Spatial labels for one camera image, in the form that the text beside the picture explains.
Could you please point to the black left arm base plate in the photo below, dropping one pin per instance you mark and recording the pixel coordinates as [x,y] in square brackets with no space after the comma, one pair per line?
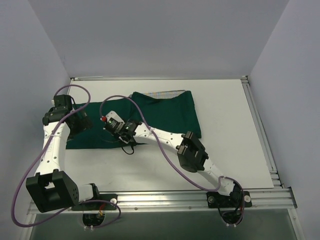
[106,201]

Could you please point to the green surgical cloth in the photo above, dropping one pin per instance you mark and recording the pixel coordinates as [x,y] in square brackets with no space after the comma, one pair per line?
[177,115]

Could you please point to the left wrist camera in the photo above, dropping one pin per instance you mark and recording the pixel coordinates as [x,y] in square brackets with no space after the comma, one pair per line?
[63,100]

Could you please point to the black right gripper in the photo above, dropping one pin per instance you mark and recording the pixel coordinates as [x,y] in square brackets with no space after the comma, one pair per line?
[110,127]

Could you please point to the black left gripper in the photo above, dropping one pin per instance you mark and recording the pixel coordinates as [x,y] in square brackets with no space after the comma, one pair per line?
[81,121]

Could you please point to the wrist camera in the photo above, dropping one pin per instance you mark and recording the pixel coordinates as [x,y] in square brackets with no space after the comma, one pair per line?
[112,115]
[63,100]

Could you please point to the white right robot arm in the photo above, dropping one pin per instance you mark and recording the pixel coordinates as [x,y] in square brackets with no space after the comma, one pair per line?
[183,151]

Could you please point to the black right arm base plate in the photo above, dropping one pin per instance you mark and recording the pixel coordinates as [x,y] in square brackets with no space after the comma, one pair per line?
[216,200]

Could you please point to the metal mesh instrument tray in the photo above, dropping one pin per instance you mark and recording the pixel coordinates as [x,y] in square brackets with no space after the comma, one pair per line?
[165,94]

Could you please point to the aluminium frame rail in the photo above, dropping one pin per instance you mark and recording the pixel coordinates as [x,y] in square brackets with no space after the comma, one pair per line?
[196,200]

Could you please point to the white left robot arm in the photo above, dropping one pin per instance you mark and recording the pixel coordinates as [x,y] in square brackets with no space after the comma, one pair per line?
[51,188]

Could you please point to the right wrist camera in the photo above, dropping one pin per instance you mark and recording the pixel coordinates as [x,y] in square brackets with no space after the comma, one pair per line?
[112,115]

